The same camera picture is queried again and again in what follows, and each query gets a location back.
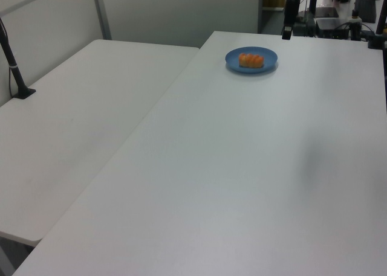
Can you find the white side table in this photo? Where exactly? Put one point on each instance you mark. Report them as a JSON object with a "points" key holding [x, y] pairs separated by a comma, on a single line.
{"points": [[75, 122]]}

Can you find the grey metal partition post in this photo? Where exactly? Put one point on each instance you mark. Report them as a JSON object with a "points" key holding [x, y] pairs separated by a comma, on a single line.
{"points": [[101, 13]]}

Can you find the black flat device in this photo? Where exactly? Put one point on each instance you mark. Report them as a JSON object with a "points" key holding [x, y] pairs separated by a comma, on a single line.
{"points": [[326, 12]]}

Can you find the black bag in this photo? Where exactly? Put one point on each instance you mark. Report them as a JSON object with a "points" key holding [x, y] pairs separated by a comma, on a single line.
{"points": [[366, 7]]}

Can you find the thin black pole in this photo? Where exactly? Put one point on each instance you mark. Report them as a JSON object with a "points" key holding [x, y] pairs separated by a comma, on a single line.
{"points": [[312, 7]]}

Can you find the black camera stand with clamp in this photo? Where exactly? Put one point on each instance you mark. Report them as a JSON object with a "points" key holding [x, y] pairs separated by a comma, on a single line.
{"points": [[378, 31]]}

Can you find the orange glazed bread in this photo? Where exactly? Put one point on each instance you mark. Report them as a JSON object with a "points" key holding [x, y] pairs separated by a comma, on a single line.
{"points": [[250, 60]]}

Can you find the blue round plate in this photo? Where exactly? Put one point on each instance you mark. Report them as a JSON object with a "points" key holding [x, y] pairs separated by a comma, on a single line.
{"points": [[242, 69]]}

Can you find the black camera stand with plate base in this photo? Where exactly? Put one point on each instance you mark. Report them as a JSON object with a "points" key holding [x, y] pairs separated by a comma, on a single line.
{"points": [[15, 73]]}

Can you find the grey electronics box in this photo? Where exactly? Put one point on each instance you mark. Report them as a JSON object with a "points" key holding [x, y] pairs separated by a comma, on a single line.
{"points": [[332, 26]]}

